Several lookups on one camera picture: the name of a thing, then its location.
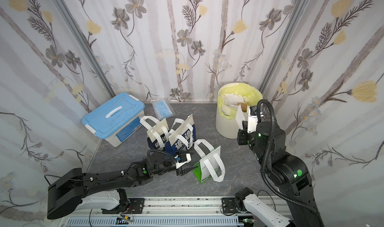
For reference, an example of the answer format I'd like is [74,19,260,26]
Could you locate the green white paper bag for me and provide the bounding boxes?
[193,139,226,184]

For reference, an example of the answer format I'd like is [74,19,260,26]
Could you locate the blue paper bag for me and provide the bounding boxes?
[164,114,196,156]
[140,116,170,151]

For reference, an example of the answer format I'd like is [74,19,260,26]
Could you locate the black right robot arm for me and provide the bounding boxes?
[235,99,324,227]

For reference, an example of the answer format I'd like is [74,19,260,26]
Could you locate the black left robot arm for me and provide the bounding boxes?
[47,150,195,220]

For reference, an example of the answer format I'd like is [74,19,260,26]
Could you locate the yellow-green bin liner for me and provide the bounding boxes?
[218,83,263,120]

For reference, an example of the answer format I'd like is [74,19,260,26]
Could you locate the cream trash bin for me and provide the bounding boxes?
[215,82,264,140]

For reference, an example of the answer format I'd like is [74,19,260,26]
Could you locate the bagged blue face masks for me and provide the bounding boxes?
[150,98,175,121]

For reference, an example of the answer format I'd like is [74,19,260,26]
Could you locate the blue lidded storage box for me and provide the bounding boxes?
[82,93,145,147]

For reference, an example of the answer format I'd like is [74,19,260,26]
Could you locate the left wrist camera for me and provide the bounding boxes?
[175,153,192,169]

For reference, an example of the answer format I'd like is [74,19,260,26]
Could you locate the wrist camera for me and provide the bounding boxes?
[247,106,259,134]
[175,153,192,169]

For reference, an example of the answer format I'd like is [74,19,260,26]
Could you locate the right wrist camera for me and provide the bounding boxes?
[247,106,259,134]

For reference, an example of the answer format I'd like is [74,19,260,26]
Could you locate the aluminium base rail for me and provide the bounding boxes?
[59,196,294,227]

